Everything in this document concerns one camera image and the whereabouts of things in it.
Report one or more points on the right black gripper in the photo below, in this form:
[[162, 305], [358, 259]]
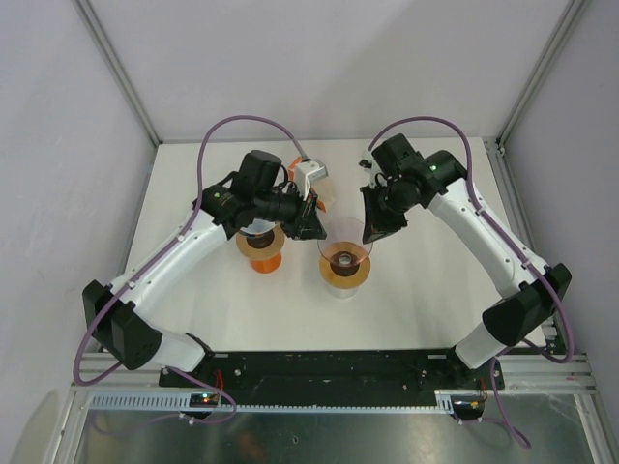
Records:
[[375, 226]]

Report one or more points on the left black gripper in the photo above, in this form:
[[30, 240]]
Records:
[[306, 224]]

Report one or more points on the white paper coffee filter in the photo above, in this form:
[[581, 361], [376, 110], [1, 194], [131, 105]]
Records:
[[261, 224]]

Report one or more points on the clear glass carafe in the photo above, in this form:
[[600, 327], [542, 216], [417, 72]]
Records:
[[342, 294]]

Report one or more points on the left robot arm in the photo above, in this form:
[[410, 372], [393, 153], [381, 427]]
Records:
[[262, 189]]

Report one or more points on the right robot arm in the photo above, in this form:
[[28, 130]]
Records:
[[400, 178]]

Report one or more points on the orange coffee filter box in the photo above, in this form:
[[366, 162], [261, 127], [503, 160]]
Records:
[[324, 190]]

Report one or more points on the orange glass carafe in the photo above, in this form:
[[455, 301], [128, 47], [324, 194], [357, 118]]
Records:
[[266, 266]]

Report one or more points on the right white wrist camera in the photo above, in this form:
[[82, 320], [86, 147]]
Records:
[[370, 166]]

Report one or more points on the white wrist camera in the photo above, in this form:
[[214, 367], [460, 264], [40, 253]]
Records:
[[306, 172], [370, 166]]

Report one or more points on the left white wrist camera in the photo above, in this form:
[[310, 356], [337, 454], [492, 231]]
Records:
[[306, 172]]

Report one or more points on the aluminium frame post right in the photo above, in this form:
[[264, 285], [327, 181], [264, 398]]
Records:
[[555, 44]]

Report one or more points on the aluminium frame post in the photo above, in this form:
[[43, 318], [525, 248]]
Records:
[[555, 44], [111, 58]]

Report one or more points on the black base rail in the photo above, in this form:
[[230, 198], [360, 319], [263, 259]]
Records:
[[343, 376]]

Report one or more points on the white cable duct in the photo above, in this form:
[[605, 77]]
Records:
[[192, 401]]

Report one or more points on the aluminium frame post left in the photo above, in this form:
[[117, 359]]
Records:
[[111, 58]]

